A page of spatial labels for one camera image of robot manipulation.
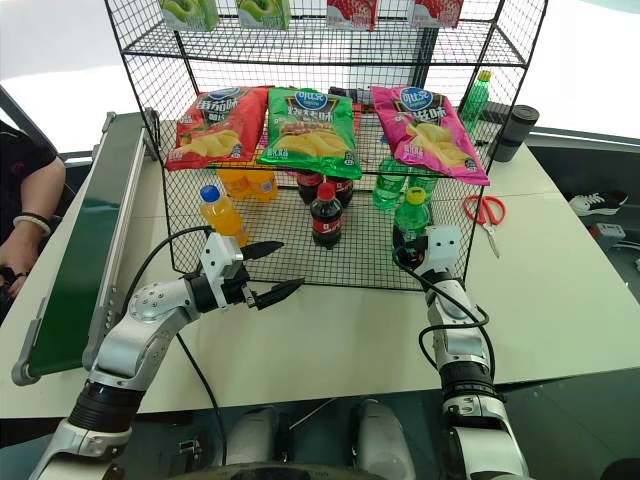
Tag person black shirt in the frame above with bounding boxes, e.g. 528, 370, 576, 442
0, 118, 59, 246

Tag orange soda bottle blue cap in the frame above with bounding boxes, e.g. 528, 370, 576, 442
198, 183, 250, 249

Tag cola bottle red cap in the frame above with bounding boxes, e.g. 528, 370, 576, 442
309, 182, 346, 250

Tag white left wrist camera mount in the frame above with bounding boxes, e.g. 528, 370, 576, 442
199, 232, 246, 284

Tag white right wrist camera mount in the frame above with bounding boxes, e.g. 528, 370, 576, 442
422, 224, 462, 276

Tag green potato chips bag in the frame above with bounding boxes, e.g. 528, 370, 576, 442
255, 87, 364, 182

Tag grey rounded robot leg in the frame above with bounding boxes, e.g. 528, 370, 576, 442
349, 398, 417, 480
225, 406, 282, 475

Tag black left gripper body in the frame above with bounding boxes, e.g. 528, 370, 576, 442
218, 264, 259, 309

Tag pink potato chips bag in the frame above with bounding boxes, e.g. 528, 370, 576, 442
368, 84, 492, 187

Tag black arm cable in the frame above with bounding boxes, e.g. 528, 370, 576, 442
117, 224, 225, 480
392, 244, 497, 382

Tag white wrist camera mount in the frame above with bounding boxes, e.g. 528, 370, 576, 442
422, 224, 462, 276
199, 232, 246, 284

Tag red potato chips bag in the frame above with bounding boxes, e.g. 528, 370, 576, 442
164, 85, 272, 173

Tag green conveyor belt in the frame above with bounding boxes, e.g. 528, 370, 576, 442
10, 112, 161, 387

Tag white bead bracelet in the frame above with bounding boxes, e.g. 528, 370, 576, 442
12, 213, 53, 237

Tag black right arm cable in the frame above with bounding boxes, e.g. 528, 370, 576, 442
392, 244, 497, 382

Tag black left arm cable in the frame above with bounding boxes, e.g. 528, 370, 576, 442
117, 224, 225, 480

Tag red handled scissors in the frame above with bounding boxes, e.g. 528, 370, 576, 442
463, 193, 507, 259

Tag dark snack packet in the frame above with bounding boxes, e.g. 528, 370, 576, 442
327, 87, 374, 107

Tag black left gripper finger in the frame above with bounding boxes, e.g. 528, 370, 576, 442
253, 277, 306, 309
241, 240, 285, 261

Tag black wire mesh rack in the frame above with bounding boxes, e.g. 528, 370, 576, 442
103, 0, 549, 294

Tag tall green ribbed bottle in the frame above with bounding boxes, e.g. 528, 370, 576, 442
458, 69, 494, 135

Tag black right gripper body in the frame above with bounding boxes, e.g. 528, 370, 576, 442
399, 234, 430, 267

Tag black thermos cup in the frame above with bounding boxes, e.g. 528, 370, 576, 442
489, 104, 540, 163

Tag person hand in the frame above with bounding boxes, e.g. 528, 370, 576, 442
0, 233, 42, 301

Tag green soda bottle yellow cap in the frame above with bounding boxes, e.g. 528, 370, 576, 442
392, 186, 434, 247

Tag black and white sneaker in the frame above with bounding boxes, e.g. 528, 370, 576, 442
568, 189, 630, 218

